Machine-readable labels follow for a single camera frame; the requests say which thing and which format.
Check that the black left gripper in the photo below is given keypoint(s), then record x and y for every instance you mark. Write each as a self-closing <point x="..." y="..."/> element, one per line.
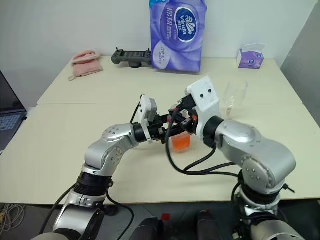
<point x="156" y="128"/>

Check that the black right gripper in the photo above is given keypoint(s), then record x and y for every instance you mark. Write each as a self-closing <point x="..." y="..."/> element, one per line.
<point x="189" y="103"/>

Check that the orange cup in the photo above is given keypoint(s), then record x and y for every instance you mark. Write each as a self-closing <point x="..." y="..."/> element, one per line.
<point x="180" y="143"/>

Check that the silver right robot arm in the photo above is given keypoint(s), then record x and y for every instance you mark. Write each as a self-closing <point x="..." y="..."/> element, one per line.
<point x="252" y="150"/>

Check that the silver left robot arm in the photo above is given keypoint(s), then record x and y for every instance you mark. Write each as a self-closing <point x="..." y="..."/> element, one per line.
<point x="110" y="150"/>

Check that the black handheld controller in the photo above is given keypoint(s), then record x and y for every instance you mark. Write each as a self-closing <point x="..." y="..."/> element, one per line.
<point x="132" y="57"/>

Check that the purple tissue multipack bag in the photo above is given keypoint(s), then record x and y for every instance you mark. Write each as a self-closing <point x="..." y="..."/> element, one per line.
<point x="178" y="35"/>

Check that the small purple tissue box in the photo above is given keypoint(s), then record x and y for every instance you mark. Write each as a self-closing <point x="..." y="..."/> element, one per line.
<point x="250" y="58"/>

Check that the small red object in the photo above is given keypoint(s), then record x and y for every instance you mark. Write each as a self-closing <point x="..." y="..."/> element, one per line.
<point x="166" y="217"/>

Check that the pink folded towel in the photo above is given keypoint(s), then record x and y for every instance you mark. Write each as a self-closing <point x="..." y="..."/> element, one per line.
<point x="86" y="63"/>

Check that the dark rounded shape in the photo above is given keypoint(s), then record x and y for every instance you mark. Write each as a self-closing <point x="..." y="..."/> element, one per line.
<point x="148" y="228"/>

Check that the grey laptop computer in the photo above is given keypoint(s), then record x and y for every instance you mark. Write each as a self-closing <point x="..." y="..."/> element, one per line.
<point x="8" y="107"/>

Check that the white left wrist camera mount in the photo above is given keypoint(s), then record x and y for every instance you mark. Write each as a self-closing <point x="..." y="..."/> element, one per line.
<point x="147" y="112"/>

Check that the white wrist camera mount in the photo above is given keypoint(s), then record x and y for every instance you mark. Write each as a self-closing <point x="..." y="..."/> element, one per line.
<point x="205" y="100"/>
<point x="147" y="112"/>

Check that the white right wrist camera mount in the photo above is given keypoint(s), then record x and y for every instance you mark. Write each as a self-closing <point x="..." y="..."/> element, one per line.
<point x="205" y="100"/>

